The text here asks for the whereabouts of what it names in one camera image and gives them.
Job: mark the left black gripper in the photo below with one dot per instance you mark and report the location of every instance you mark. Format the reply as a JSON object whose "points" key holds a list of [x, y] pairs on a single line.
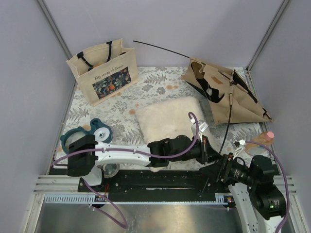
{"points": [[207, 153]]}

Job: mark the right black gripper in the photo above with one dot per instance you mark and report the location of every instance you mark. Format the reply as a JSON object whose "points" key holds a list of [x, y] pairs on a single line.
{"points": [[216, 170]]}

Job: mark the black tent pole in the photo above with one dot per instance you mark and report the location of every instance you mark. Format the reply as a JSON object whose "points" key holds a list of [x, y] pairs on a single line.
{"points": [[230, 106]]}

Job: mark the beige fabric pet tent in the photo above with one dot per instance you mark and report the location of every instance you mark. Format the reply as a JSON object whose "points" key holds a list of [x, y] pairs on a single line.
{"points": [[228, 87]]}

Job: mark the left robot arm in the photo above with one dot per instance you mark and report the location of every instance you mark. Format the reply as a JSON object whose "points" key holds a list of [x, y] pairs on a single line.
{"points": [[87, 156]]}

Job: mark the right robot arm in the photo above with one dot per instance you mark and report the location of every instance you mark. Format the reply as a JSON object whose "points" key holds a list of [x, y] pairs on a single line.
{"points": [[261, 206]]}

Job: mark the teal pet bowl stand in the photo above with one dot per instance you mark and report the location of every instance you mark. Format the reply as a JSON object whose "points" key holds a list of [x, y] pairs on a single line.
{"points": [[97, 132]]}

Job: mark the pink capped juice bottle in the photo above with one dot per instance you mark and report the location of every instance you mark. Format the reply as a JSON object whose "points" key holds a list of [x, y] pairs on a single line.
{"points": [[265, 138]]}

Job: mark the cream fluffy pillow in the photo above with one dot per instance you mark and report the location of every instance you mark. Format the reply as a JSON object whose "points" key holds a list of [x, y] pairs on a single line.
{"points": [[169, 119]]}

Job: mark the white toy ball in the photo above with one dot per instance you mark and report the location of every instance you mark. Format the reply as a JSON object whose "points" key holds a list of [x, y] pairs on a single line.
{"points": [[209, 91]]}

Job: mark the stainless steel bowl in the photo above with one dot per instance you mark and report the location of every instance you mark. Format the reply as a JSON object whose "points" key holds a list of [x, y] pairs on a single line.
{"points": [[110, 170]]}

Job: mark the floral patterned table mat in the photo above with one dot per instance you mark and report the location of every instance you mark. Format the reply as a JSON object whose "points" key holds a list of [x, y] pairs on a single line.
{"points": [[156, 84]]}

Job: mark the beige floral tote bag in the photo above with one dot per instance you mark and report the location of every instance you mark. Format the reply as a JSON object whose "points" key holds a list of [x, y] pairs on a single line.
{"points": [[104, 70]]}

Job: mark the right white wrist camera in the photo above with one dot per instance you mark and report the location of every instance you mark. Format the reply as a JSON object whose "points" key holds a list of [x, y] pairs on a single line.
{"points": [[239, 147]]}

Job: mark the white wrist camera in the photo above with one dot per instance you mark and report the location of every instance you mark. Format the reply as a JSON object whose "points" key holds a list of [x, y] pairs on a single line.
{"points": [[203, 129], [239, 147]]}

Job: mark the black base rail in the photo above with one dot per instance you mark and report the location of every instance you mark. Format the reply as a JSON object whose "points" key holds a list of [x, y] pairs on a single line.
{"points": [[163, 186]]}

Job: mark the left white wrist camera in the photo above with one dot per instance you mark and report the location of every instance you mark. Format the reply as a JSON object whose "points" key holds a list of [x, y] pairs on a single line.
{"points": [[203, 129]]}

